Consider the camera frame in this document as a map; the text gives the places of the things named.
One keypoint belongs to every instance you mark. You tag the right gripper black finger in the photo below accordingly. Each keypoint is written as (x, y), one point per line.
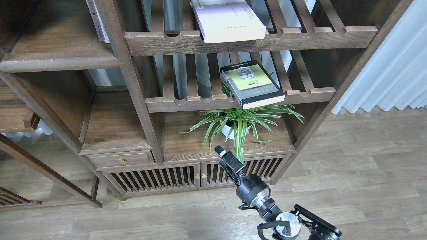
(230, 164)

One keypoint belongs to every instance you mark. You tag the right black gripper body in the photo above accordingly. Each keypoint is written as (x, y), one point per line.
(252, 191)

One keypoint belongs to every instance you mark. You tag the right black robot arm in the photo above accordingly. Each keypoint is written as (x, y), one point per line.
(287, 225)

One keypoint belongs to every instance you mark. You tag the white plant pot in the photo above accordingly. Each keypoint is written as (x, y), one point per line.
(232, 130)

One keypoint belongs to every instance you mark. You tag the green spider plant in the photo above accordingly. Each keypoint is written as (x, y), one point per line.
(262, 116)

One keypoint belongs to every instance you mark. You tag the black and green book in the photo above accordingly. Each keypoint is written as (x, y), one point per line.
(251, 85)

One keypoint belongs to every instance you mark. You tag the brass drawer knob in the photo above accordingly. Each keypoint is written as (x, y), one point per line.
(122, 161)

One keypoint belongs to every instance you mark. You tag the dark wooden bookshelf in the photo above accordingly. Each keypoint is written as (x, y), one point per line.
(135, 96)

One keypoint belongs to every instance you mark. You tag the white and lilac book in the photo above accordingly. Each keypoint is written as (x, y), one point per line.
(223, 21)

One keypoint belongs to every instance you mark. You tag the white curtain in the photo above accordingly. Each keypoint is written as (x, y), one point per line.
(396, 75)

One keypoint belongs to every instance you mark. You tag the upright white book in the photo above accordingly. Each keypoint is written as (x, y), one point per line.
(99, 26)

